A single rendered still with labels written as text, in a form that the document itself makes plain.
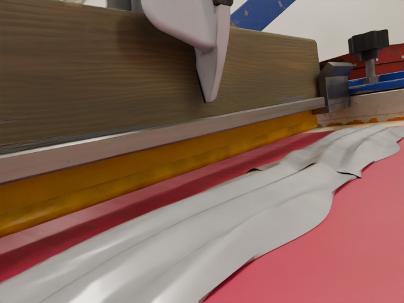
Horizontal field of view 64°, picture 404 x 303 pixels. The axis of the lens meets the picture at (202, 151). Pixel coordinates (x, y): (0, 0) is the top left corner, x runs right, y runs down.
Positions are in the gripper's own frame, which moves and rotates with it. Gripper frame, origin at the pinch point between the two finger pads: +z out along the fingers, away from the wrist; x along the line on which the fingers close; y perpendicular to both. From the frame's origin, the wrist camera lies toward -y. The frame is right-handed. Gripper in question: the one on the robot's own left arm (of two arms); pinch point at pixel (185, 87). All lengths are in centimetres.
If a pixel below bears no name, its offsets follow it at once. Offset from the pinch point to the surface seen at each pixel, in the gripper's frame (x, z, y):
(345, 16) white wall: -48, -42, -200
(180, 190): 1.6, 6.2, 3.5
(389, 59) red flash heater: -6, -5, -91
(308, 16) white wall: -71, -49, -200
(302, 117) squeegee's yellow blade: 0.5, 4.0, -16.7
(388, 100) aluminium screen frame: 6.9, 3.7, -25.5
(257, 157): 1.1, 6.2, -6.0
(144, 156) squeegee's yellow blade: 0.5, 3.9, 4.9
